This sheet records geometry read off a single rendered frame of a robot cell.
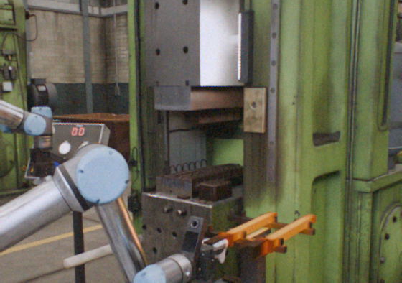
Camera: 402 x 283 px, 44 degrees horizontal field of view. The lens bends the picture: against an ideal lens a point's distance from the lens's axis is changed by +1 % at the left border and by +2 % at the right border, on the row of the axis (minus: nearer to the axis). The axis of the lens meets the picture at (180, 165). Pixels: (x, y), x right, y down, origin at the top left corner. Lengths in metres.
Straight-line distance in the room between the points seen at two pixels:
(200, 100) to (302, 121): 0.42
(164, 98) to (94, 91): 9.64
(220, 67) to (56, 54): 9.24
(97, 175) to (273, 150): 1.02
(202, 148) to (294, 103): 0.73
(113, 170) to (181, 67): 1.01
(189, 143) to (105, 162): 1.36
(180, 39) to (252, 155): 0.54
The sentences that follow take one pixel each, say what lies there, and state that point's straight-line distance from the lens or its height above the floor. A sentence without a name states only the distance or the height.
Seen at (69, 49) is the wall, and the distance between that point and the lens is 11.36.
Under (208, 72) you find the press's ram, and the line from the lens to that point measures 1.99.
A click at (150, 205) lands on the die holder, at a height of 0.87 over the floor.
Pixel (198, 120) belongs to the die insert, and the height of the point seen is 1.22.
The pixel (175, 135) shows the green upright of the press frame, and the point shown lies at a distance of 2.31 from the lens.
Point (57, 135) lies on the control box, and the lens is 2.39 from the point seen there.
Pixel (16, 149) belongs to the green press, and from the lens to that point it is 6.80.
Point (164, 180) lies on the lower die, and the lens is 2.11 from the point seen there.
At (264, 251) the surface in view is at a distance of 1.41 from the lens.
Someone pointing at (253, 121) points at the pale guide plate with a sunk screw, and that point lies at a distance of 1.95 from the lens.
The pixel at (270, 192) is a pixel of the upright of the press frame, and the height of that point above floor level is 0.95.
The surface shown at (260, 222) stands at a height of 0.93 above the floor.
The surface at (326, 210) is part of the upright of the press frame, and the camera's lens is 2.28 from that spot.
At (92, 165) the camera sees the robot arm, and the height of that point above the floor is 1.20.
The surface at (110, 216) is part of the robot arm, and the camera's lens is 1.25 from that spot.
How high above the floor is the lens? 1.36
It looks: 9 degrees down
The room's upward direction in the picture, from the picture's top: 1 degrees counter-clockwise
